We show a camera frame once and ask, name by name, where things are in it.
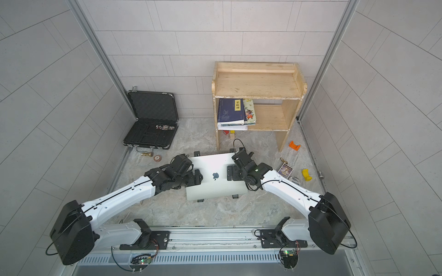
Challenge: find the right circuit board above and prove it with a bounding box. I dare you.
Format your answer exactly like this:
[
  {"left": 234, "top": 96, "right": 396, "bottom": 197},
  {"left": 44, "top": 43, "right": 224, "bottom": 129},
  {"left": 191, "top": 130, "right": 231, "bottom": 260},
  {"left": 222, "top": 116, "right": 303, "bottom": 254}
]
[{"left": 279, "top": 250, "right": 299, "bottom": 270}]

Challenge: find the silver laptop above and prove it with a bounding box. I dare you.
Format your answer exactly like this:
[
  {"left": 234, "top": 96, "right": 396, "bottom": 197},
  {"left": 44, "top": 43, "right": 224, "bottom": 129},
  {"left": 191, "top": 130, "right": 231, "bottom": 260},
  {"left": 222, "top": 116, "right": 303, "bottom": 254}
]
[{"left": 185, "top": 152, "right": 249, "bottom": 202}]

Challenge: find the purple card box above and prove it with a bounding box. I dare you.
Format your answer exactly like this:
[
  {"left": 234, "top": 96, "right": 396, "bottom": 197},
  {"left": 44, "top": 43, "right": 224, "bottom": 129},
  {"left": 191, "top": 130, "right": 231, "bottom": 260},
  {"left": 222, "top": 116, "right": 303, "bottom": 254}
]
[{"left": 277, "top": 163, "right": 294, "bottom": 179}]

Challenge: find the clear tape roll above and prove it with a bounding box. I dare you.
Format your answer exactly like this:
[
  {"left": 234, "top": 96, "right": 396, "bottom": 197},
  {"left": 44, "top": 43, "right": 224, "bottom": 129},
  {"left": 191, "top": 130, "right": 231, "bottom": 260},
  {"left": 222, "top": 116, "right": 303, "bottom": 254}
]
[{"left": 289, "top": 176, "right": 300, "bottom": 185}]

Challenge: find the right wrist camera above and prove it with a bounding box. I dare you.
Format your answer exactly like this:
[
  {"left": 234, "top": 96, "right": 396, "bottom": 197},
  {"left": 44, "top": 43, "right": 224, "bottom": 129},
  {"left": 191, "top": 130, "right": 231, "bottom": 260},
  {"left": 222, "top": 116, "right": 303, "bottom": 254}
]
[{"left": 232, "top": 147, "right": 256, "bottom": 171}]

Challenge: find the wooden shelf unit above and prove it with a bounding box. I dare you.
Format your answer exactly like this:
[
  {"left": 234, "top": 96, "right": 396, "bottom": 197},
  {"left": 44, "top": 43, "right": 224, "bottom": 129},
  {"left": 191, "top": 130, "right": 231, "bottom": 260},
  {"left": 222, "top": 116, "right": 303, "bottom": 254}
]
[{"left": 211, "top": 62, "right": 307, "bottom": 152}]

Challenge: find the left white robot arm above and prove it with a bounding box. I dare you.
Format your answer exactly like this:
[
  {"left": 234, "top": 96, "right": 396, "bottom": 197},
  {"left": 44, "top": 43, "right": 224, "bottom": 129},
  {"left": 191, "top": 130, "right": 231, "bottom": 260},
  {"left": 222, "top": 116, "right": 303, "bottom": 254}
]
[{"left": 50, "top": 168, "right": 203, "bottom": 265}]

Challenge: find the left circuit board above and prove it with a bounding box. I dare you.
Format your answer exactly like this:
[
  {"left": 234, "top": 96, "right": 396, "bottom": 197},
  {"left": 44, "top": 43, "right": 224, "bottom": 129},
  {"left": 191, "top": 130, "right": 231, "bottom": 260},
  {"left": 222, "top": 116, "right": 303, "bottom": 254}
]
[{"left": 130, "top": 254, "right": 153, "bottom": 273}]

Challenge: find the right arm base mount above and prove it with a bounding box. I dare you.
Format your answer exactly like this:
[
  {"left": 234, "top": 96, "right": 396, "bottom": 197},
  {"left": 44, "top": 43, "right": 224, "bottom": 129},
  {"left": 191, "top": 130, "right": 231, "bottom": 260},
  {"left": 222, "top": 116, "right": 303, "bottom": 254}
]
[{"left": 253, "top": 229, "right": 310, "bottom": 248}]

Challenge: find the white book stack bottom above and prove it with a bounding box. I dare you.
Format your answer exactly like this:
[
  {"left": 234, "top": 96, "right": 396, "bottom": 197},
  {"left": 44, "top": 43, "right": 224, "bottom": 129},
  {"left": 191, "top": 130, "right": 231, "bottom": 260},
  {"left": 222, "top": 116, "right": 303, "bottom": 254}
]
[{"left": 217, "top": 124, "right": 248, "bottom": 131}]

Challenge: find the yellow arch block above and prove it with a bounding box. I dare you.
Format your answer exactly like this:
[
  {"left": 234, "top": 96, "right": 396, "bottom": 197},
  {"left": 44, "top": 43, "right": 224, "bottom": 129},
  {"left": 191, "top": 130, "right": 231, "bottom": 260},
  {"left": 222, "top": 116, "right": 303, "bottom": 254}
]
[{"left": 302, "top": 169, "right": 313, "bottom": 182}]

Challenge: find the orange arch block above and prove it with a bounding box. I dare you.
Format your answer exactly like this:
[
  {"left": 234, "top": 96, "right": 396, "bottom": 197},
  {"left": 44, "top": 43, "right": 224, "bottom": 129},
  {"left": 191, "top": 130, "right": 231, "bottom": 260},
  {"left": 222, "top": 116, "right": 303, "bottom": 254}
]
[{"left": 289, "top": 141, "right": 301, "bottom": 151}]

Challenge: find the colourful picture book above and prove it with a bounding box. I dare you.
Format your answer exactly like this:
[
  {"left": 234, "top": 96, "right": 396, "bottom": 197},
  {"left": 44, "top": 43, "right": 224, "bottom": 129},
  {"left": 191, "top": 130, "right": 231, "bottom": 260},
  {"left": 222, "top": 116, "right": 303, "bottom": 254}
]
[{"left": 243, "top": 99, "right": 256, "bottom": 125}]

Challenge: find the blue book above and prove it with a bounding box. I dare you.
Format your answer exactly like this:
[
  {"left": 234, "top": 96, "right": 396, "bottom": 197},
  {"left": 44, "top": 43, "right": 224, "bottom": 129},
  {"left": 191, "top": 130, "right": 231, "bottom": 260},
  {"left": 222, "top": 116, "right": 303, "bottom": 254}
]
[{"left": 217, "top": 98, "right": 245, "bottom": 125}]

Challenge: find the circuit board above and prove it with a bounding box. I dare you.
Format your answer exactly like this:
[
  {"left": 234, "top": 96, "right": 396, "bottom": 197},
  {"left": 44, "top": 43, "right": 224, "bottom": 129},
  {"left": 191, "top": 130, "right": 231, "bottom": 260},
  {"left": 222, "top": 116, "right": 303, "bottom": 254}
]
[
  {"left": 130, "top": 254, "right": 153, "bottom": 273},
  {"left": 279, "top": 250, "right": 299, "bottom": 270}
]

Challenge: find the black open briefcase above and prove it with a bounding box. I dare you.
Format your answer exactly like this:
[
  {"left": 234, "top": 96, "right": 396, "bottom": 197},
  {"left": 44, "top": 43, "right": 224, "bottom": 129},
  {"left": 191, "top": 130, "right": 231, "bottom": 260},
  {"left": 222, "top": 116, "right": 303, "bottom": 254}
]
[{"left": 123, "top": 90, "right": 179, "bottom": 150}]

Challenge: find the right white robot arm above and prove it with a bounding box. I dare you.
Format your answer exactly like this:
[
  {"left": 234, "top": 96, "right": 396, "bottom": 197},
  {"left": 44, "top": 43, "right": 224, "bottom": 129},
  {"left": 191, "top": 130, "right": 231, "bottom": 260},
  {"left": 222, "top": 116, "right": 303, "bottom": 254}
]
[{"left": 227, "top": 163, "right": 351, "bottom": 255}]

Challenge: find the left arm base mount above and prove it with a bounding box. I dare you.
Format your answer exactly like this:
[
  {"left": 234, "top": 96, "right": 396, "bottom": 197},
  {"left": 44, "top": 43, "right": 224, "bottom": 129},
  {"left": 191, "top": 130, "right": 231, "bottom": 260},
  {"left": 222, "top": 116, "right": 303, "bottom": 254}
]
[{"left": 119, "top": 231, "right": 170, "bottom": 251}]

